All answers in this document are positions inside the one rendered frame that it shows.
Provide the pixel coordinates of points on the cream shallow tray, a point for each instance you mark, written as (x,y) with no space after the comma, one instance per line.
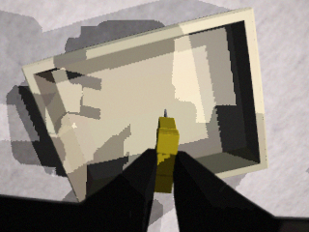
(100,104)

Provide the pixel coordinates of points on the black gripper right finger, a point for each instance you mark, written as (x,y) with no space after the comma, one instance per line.
(205,203)

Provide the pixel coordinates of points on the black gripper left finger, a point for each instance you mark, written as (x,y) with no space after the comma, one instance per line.
(123,205)

